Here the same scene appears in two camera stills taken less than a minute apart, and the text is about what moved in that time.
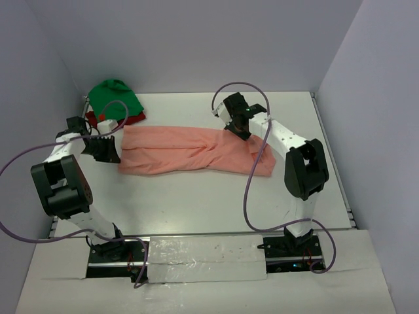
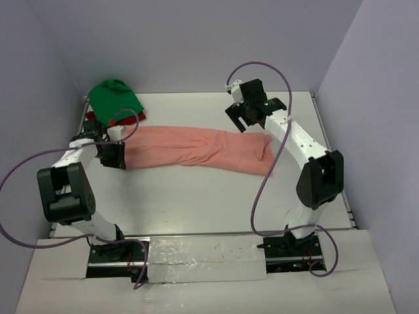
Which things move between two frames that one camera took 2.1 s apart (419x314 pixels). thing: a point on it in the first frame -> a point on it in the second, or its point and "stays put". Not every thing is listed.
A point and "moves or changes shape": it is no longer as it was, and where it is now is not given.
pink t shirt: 152,150 moves or changes shape
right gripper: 245,136 -> 236,112
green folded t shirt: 112,89 stays put
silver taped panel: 174,259 stays put
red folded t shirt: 93,123 stays put
